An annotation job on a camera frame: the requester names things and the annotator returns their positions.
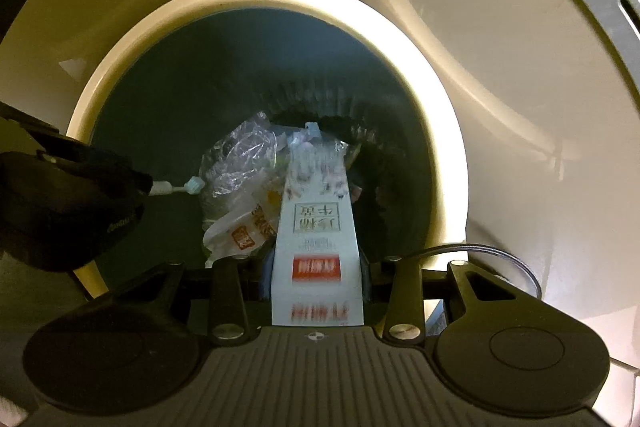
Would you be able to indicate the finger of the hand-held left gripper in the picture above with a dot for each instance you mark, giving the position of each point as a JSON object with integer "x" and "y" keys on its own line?
{"x": 100, "y": 162}
{"x": 25, "y": 119}

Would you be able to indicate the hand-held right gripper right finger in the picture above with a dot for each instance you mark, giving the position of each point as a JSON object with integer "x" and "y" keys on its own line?
{"x": 405, "y": 292}

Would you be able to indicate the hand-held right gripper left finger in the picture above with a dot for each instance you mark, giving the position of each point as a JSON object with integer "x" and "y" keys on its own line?
{"x": 230, "y": 292}

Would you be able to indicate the white spout pouch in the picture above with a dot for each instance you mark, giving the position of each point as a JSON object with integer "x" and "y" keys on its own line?
{"x": 235, "y": 232}

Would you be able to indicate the white trash can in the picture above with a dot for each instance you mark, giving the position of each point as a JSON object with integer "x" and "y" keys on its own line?
{"x": 150, "y": 107}

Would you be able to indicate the white blue toothbrush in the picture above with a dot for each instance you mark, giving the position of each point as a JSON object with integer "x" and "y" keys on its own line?
{"x": 175, "y": 188}

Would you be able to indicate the white milk carton red label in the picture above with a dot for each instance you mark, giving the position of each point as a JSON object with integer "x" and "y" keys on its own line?
{"x": 317, "y": 237}

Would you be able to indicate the clear plastic bag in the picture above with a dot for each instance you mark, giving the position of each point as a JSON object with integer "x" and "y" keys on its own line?
{"x": 235, "y": 157}

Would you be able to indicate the white trash can lid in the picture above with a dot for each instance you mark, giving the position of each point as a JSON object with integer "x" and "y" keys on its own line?
{"x": 500, "y": 57}

